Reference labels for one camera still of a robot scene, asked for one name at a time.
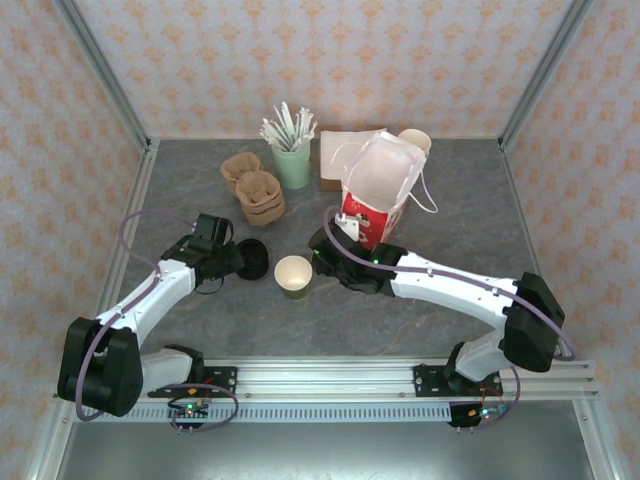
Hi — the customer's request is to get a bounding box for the green paper cup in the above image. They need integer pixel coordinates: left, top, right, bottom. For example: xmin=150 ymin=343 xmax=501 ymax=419
xmin=273 ymin=254 xmax=315 ymax=301

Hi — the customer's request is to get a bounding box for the red white paper bag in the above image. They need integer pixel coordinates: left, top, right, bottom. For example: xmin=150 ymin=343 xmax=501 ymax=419
xmin=327 ymin=130 xmax=440 ymax=251

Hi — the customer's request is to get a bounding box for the black cup lid stack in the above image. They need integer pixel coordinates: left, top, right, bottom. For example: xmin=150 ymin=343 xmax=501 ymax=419
xmin=234 ymin=238 xmax=270 ymax=283

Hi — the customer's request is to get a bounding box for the brown pulp carrier stack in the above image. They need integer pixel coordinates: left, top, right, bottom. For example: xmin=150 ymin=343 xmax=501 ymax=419
xmin=238 ymin=192 xmax=287 ymax=229

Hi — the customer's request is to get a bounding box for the stack of white napkins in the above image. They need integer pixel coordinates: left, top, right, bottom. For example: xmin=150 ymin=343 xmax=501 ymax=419
xmin=318 ymin=124 xmax=389 ymax=194

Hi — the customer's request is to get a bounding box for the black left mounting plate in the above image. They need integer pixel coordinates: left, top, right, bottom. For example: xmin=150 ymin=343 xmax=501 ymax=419
xmin=147 ymin=366 xmax=239 ymax=399

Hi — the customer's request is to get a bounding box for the black mounting plate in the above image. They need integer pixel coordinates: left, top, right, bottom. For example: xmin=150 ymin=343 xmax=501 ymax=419
xmin=147 ymin=366 xmax=239 ymax=399
xmin=413 ymin=364 xmax=504 ymax=399

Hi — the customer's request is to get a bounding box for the mint green holder cup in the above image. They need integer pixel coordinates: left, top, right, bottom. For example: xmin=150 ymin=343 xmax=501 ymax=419
xmin=271 ymin=138 xmax=312 ymax=190

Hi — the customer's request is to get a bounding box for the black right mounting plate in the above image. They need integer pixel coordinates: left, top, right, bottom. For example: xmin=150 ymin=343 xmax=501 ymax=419
xmin=413 ymin=364 xmax=504 ymax=399

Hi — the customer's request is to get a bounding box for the white napkin stack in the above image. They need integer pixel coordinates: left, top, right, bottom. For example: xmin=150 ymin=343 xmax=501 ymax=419
xmin=319 ymin=128 xmax=389 ymax=182

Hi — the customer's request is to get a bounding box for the paper cup stack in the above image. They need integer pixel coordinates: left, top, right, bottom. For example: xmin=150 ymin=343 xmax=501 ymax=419
xmin=397 ymin=128 xmax=433 ymax=157

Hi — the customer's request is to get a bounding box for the left circuit board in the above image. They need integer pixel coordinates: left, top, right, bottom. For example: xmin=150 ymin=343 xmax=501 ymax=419
xmin=167 ymin=399 xmax=211 ymax=426

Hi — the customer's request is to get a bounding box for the circuit board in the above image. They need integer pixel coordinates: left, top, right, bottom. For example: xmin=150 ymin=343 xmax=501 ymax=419
xmin=167 ymin=399 xmax=211 ymax=426
xmin=449 ymin=399 xmax=511 ymax=429

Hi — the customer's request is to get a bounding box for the grey metal panel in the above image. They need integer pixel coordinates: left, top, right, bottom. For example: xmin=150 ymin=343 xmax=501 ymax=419
xmin=49 ymin=419 xmax=601 ymax=480

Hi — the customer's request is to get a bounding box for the right circuit board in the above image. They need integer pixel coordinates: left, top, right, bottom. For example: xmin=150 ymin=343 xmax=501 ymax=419
xmin=449 ymin=399 xmax=511 ymax=429

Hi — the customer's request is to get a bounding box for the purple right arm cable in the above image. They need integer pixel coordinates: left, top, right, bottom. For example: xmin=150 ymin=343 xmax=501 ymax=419
xmin=322 ymin=204 xmax=577 ymax=362

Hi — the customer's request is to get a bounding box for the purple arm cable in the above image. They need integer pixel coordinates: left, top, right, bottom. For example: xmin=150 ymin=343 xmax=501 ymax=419
xmin=322 ymin=204 xmax=577 ymax=362
xmin=73 ymin=209 xmax=199 ymax=422

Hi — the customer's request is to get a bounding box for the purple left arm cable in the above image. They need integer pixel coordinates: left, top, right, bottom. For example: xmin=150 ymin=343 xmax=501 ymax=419
xmin=73 ymin=209 xmax=199 ymax=422

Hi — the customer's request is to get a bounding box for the aluminium frame side bar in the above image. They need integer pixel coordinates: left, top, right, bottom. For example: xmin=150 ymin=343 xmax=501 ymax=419
xmin=24 ymin=138 xmax=161 ymax=480
xmin=499 ymin=139 xmax=619 ymax=480

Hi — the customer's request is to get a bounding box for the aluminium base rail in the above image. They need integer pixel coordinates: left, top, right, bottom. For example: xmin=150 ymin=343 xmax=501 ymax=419
xmin=52 ymin=355 xmax=599 ymax=401

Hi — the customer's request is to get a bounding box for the slotted grey cable duct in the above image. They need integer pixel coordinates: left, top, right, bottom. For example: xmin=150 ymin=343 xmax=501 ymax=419
xmin=74 ymin=402 xmax=454 ymax=424

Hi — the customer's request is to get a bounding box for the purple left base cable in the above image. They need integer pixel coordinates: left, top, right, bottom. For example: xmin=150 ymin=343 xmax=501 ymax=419
xmin=169 ymin=382 xmax=240 ymax=432

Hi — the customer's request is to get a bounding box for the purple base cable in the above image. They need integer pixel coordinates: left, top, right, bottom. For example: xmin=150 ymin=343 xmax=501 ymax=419
xmin=169 ymin=382 xmax=240 ymax=432
xmin=479 ymin=367 xmax=522 ymax=431

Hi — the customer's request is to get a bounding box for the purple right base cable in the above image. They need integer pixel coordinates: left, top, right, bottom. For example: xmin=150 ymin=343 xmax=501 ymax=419
xmin=479 ymin=367 xmax=522 ymax=431

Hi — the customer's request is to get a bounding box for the aluminium frame post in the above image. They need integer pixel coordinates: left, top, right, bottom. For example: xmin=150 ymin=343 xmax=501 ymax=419
xmin=52 ymin=0 xmax=154 ymax=154
xmin=498 ymin=0 xmax=596 ymax=151

